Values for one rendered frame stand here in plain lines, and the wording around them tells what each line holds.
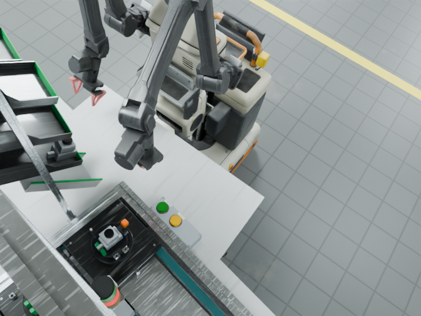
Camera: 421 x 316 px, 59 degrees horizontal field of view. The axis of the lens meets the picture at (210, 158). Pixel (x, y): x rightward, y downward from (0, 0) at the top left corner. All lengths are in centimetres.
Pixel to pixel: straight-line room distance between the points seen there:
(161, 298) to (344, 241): 155
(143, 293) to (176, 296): 11
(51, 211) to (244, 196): 76
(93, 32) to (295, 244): 174
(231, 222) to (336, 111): 181
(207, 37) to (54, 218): 88
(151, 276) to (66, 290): 110
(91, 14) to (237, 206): 89
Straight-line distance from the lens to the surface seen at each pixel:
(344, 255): 261
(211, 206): 153
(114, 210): 141
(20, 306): 139
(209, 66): 130
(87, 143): 168
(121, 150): 96
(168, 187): 155
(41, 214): 158
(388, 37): 395
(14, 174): 115
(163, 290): 138
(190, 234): 138
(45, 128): 112
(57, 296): 31
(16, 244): 32
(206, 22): 120
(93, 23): 142
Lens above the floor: 228
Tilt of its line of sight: 61 degrees down
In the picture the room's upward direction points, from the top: 14 degrees clockwise
